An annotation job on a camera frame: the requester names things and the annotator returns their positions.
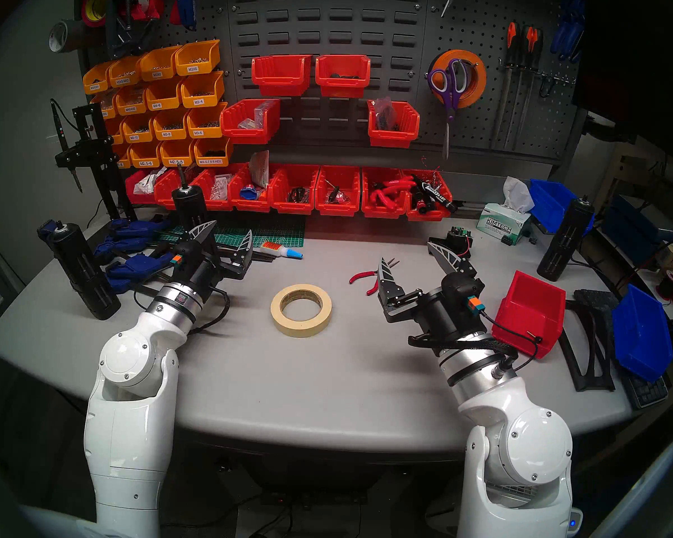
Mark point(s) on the black tape roll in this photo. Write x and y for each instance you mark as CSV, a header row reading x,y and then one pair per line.
x,y
428,66

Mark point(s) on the black cylinder with long bit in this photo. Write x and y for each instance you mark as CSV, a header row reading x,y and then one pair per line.
x,y
189,206

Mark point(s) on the yellow bin labelled M4-6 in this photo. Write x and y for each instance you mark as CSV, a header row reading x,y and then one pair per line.
x,y
162,101

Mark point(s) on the beige masking tape roll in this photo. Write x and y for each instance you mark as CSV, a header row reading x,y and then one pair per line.
x,y
300,330

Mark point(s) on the yellow bin labelled HEX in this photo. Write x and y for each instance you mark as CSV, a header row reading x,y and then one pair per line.
x,y
213,157

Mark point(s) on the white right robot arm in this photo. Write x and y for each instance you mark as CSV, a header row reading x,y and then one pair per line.
x,y
516,447

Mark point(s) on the orange tape roll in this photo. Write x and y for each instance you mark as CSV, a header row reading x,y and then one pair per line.
x,y
478,88

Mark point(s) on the small blue storage bin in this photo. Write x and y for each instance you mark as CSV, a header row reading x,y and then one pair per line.
x,y
549,203

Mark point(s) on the yellow bin labelled M3-4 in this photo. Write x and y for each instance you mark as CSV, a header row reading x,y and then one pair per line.
x,y
202,97

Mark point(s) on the small black screw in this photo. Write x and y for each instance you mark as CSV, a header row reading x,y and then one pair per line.
x,y
535,336

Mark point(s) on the yellow bin labelled M3-8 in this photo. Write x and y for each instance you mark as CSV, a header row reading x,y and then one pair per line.
x,y
170,130

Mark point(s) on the large blue storage bin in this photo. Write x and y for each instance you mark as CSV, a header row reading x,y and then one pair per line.
x,y
642,335

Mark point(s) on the black metal stand frame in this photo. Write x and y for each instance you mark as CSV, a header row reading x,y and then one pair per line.
x,y
92,150

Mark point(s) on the red plastic storage bin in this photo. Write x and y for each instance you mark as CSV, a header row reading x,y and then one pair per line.
x,y
524,318
382,212
171,198
293,207
247,130
428,216
219,203
280,77
249,205
137,195
342,86
338,209
395,134

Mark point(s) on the yellow bin labelled M4X4X6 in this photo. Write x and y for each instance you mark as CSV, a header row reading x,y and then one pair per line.
x,y
130,104

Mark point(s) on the grey Coway air purifier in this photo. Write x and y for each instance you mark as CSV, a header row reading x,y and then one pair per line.
x,y
573,523

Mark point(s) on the yellow bin labelled M3X8 BAD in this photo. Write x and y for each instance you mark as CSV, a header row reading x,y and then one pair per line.
x,y
123,74

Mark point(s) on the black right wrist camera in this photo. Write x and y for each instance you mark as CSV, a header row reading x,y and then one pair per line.
x,y
462,287

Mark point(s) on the red tape roll yellow core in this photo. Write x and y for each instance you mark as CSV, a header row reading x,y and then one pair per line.
x,y
87,7

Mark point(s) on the small clear parts bag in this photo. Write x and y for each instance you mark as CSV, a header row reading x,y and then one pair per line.
x,y
221,186

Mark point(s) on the red plastic tool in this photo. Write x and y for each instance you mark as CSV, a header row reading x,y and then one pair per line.
x,y
151,7

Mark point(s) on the yellow bin labelled M3-16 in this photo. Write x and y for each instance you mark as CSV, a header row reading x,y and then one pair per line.
x,y
116,132

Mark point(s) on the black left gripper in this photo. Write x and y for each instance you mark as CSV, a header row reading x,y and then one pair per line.
x,y
208,270

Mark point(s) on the white crumpled plastic bag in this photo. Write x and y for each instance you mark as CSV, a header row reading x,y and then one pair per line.
x,y
151,181

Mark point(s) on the yellow bin labelled M2.5-8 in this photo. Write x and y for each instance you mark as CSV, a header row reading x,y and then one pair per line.
x,y
123,160

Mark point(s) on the yellow bin labelled M2.5-6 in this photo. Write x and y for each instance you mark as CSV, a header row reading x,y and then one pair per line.
x,y
144,158

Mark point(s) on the clear bag with black parts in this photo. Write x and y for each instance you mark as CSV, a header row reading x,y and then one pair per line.
x,y
386,115

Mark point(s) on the yellow bin labelled M4X6X5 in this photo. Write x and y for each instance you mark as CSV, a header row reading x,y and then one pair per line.
x,y
107,102

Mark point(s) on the black keyboard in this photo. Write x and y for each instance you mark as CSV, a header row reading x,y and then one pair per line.
x,y
648,391

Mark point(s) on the black labelled tube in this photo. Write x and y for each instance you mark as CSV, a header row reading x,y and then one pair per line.
x,y
437,194

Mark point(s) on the grey duct tape roll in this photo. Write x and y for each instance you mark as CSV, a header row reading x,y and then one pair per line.
x,y
75,37

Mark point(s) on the yellow bin labelled M2.5-5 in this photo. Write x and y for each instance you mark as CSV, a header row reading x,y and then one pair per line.
x,y
175,158

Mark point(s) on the Kimtech tissue box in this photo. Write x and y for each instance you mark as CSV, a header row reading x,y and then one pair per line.
x,y
496,224

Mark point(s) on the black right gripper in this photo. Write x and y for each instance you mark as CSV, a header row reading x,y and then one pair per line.
x,y
434,312

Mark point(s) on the yellow bin labelled M3X6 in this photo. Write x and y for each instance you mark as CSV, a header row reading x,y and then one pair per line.
x,y
197,65

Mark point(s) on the clear plastic parts bag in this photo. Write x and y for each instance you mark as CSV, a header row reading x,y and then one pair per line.
x,y
255,119

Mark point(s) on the green cutting mat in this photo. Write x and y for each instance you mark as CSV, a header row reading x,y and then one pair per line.
x,y
280,231

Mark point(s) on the grey perforated pegboard panel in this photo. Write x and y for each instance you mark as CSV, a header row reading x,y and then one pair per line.
x,y
437,122
216,15

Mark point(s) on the grey louvred wall panel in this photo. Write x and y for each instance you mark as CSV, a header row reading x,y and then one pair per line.
x,y
342,27

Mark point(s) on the yellow bin labelled M3-12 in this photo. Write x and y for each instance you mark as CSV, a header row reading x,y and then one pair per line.
x,y
137,132

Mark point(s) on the yellow bin labelled M3-6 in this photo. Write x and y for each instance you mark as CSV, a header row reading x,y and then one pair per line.
x,y
206,129

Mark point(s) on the white glue bottle blue cap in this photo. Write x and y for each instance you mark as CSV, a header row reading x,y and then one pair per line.
x,y
275,249

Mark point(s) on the black ribbed cylinder tool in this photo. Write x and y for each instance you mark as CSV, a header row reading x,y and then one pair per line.
x,y
84,273
566,240

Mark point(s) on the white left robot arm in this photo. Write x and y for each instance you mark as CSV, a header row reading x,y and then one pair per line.
x,y
129,447

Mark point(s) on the user manual in bag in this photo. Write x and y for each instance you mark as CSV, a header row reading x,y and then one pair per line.
x,y
259,170

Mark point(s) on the red utility knife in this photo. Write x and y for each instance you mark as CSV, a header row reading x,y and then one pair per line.
x,y
174,13

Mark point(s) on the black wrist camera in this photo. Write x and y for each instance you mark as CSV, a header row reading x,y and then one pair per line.
x,y
462,287
176,259

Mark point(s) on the blue utility knife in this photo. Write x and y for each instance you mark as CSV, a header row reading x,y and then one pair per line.
x,y
188,4

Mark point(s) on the black monitor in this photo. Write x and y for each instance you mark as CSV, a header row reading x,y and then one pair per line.
x,y
639,49

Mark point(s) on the black small hardware pile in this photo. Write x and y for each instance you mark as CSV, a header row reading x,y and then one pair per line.
x,y
297,195
335,195

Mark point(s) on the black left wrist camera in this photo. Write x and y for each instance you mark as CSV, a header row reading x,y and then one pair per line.
x,y
176,259

